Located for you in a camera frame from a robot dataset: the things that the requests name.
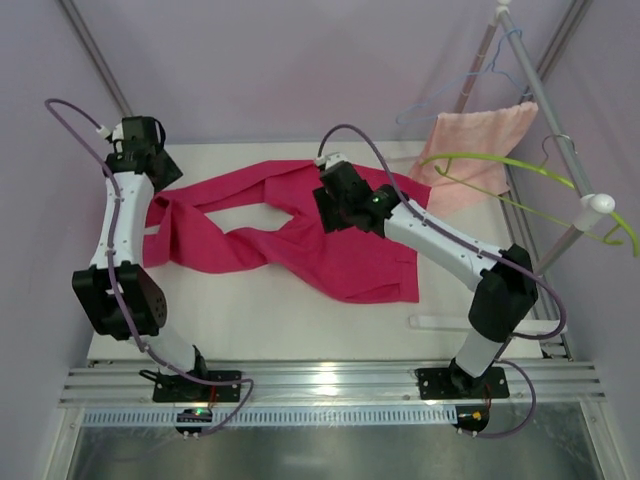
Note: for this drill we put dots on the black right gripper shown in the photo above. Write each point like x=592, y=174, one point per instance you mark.
x=327, y=211

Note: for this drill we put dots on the left electronics board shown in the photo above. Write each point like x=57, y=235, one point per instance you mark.
x=192, y=422

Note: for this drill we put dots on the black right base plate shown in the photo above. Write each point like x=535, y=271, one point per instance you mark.
x=444, y=383

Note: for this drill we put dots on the light pink towel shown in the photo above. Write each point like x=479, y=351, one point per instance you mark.
x=449, y=162

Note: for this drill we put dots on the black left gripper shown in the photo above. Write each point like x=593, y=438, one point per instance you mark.
x=167, y=167

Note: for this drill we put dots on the slotted cable duct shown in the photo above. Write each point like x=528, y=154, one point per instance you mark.
x=279, y=416

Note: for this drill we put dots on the green plastic hanger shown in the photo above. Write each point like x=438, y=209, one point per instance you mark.
x=535, y=190

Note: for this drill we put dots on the aluminium front rail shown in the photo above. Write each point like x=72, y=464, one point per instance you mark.
x=118, y=383

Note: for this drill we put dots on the right electronics board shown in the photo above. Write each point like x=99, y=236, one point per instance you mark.
x=471, y=419

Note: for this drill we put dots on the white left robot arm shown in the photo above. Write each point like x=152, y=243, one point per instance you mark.
x=119, y=297

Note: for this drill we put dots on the pink trousers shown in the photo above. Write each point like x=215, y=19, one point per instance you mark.
x=349, y=265

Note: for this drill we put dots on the blue wire hanger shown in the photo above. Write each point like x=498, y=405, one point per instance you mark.
x=467, y=81

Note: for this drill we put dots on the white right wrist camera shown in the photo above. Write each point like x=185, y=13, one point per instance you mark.
x=328, y=160

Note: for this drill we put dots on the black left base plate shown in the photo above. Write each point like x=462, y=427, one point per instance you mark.
x=176, y=388

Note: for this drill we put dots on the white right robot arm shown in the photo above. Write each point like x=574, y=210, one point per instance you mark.
x=500, y=280

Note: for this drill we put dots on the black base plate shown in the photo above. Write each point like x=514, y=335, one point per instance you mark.
x=176, y=388
x=444, y=383

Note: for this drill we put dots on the electronics board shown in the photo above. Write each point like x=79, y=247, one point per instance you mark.
x=471, y=419
x=192, y=422

